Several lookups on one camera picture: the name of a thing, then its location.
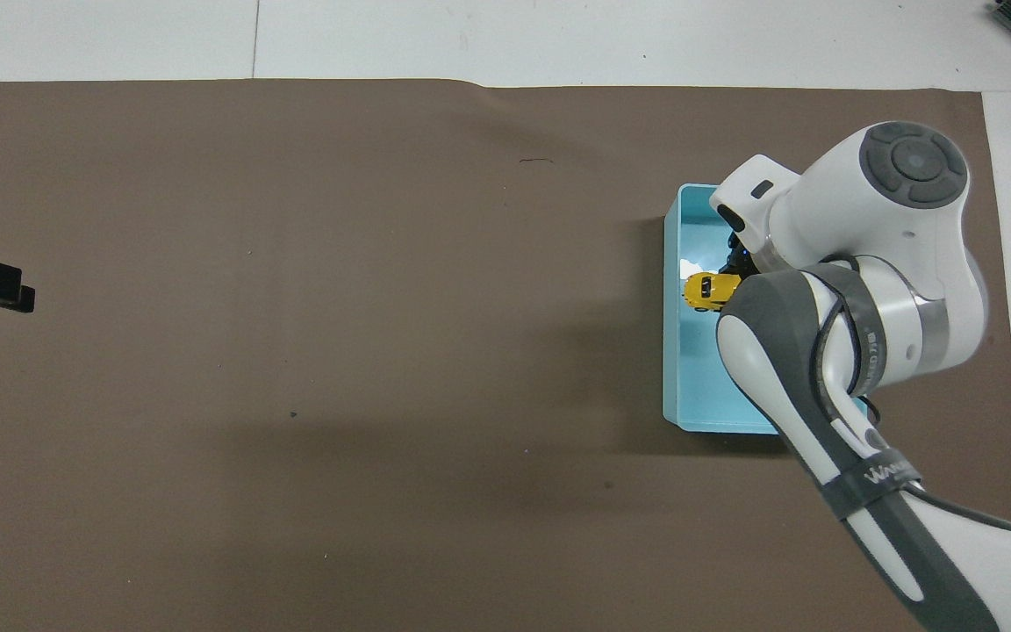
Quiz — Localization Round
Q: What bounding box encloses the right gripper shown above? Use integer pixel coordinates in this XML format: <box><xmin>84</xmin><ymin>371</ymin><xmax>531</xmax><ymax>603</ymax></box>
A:
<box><xmin>727</xmin><ymin>230</ymin><xmax>756</xmax><ymax>277</ymax></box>

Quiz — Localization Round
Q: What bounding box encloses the yellow toy beetle car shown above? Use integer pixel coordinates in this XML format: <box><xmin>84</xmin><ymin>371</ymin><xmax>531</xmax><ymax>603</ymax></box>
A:
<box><xmin>683</xmin><ymin>271</ymin><xmax>744</xmax><ymax>313</ymax></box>

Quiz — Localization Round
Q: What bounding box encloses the light blue plastic tray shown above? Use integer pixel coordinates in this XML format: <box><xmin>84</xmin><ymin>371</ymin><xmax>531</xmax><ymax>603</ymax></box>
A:
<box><xmin>662</xmin><ymin>183</ymin><xmax>871</xmax><ymax>436</ymax></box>

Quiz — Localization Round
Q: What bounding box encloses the black cable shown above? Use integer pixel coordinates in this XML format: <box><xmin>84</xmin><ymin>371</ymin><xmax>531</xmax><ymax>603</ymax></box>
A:
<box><xmin>808</xmin><ymin>255</ymin><xmax>1011</xmax><ymax>535</ymax></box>

